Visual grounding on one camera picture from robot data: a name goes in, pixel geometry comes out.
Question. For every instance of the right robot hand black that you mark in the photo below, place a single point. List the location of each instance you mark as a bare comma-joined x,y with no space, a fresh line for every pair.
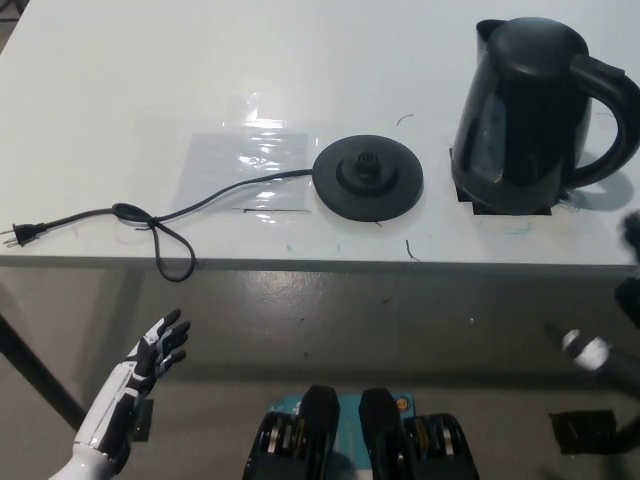
590,352

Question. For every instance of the clear plastic sheet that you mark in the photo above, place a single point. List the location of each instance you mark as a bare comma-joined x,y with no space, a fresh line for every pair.
225,165

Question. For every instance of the black electric kettle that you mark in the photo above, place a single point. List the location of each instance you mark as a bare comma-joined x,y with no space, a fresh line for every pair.
520,100

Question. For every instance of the round black kettle base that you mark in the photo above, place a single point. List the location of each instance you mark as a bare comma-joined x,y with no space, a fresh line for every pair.
395,192

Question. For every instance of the black tape patch on table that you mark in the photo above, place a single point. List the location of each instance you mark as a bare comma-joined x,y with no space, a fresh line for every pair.
500,209

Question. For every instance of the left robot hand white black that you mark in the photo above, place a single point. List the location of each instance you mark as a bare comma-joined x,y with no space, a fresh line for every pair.
140,365

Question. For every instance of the black table leg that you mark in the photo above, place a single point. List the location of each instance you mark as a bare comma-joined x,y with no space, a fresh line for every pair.
40,372

